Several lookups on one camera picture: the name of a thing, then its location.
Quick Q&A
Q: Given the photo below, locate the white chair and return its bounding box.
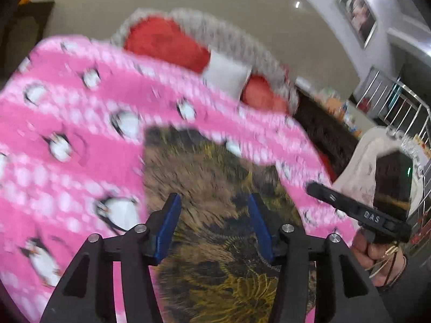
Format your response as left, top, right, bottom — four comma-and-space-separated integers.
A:
332, 126, 425, 223

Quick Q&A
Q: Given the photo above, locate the small red heart pillow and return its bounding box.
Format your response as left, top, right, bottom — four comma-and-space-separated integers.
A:
241, 74, 290, 113

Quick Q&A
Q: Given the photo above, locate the pile of colourful clutter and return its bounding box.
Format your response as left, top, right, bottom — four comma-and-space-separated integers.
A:
321, 87, 363, 139

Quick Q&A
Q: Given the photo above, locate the grey floral ruffled pillow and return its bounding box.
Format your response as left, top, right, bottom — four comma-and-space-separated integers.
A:
111, 7, 300, 113

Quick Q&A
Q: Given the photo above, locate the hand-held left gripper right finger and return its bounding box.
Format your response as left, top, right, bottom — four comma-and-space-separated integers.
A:
247, 192, 393, 323

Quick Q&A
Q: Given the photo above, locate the person's right forearm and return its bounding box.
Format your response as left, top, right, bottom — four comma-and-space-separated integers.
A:
377, 259, 431, 323

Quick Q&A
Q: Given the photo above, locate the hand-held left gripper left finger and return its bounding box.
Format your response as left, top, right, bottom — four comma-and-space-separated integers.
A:
40, 193, 183, 323

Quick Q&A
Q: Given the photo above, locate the person's right hand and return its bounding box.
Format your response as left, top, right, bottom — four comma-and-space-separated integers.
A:
350, 230, 408, 288

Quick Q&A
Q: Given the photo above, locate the brown black floral garment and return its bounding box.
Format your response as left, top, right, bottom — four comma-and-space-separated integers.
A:
141, 126, 319, 323

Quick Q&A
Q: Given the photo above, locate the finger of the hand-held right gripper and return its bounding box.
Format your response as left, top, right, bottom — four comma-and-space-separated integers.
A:
306, 182, 413, 243

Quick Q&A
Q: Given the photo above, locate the pink penguin print blanket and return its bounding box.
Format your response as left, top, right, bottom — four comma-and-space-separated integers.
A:
0, 34, 357, 323

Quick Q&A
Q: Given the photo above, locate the white square pillow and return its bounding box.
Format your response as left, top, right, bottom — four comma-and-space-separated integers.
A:
202, 49, 252, 100

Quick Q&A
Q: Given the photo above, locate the dark carved wooden nightstand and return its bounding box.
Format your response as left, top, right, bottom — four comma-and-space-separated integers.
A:
293, 91, 359, 162

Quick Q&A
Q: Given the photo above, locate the large framed wall picture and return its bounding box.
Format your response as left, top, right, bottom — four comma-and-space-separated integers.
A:
335, 0, 378, 49

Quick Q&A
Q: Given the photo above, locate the dark wooden cabinet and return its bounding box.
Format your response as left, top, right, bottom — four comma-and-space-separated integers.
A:
0, 0, 56, 81

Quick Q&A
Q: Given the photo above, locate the large red heart pillow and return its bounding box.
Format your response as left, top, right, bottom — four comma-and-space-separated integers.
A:
124, 18, 211, 74

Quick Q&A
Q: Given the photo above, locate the metal railing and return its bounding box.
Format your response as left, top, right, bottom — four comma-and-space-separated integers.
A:
353, 67, 431, 243

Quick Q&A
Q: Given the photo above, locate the yellow rubber band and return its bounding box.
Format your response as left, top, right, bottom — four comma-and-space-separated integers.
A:
367, 244, 403, 278

